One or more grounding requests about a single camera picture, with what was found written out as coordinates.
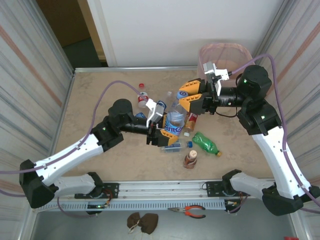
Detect large clear bottle blue cap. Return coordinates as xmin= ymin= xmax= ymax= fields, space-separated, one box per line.
xmin=163 ymin=89 xmax=189 ymax=137

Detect red gold label bottle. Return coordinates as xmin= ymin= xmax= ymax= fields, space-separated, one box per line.
xmin=183 ymin=112 xmax=200 ymax=133

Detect clear plastic bottle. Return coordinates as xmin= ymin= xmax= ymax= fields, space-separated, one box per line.
xmin=164 ymin=90 xmax=176 ymax=107

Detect green bottle yellow cap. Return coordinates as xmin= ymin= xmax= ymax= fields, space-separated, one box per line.
xmin=191 ymin=131 xmax=223 ymax=158

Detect cream ribbed bin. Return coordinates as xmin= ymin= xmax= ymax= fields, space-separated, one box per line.
xmin=197 ymin=43 xmax=253 ymax=81

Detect pink bin liner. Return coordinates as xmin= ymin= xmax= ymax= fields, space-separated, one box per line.
xmin=197 ymin=42 xmax=253 ymax=81

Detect small clear bottle blue label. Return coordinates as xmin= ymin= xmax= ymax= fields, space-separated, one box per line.
xmin=159 ymin=140 xmax=194 ymax=153

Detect brown bottle tan cap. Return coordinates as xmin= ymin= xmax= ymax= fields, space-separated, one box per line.
xmin=182 ymin=149 xmax=199 ymax=169

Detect clear bottle red cap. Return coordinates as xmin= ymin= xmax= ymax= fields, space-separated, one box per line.
xmin=136 ymin=91 xmax=150 ymax=110

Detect brown cloth pouch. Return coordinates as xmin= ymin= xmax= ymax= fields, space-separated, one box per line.
xmin=126 ymin=212 xmax=142 ymax=230
xmin=139 ymin=213 xmax=159 ymax=235

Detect brown wooden door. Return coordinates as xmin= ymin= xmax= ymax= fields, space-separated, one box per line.
xmin=36 ymin=0 xmax=92 ymax=48

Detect thin black cable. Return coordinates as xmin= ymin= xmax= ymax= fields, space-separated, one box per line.
xmin=214 ymin=109 xmax=239 ymax=119

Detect aluminium mounting rail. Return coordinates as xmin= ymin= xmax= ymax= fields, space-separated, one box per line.
xmin=74 ymin=180 xmax=276 ymax=199

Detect grey slotted cable duct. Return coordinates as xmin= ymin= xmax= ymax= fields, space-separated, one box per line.
xmin=34 ymin=199 xmax=241 ymax=211

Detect orange-handled pliers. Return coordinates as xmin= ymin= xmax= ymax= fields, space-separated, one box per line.
xmin=167 ymin=204 xmax=206 ymax=219

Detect white door frame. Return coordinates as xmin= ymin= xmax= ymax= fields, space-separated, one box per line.
xmin=86 ymin=0 xmax=118 ymax=68

